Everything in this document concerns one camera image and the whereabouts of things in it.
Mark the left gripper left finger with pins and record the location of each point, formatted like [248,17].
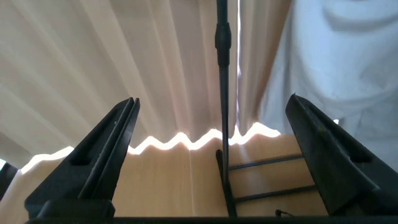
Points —
[93,155]

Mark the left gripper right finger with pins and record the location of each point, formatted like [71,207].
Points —
[339,161]

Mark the black clothes rack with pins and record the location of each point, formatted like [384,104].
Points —
[223,46]

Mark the beige curtain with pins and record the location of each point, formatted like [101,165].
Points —
[93,62]

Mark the white garment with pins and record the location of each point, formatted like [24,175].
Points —
[342,56]

